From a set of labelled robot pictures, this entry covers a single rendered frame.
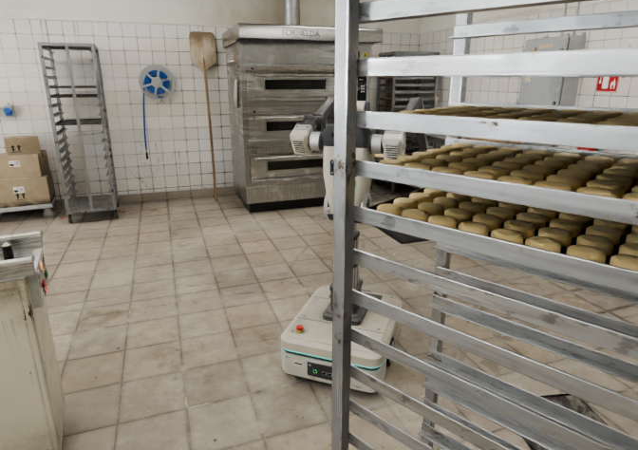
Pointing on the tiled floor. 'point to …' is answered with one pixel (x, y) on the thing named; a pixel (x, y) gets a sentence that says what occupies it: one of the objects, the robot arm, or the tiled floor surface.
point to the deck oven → (281, 108)
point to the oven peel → (206, 52)
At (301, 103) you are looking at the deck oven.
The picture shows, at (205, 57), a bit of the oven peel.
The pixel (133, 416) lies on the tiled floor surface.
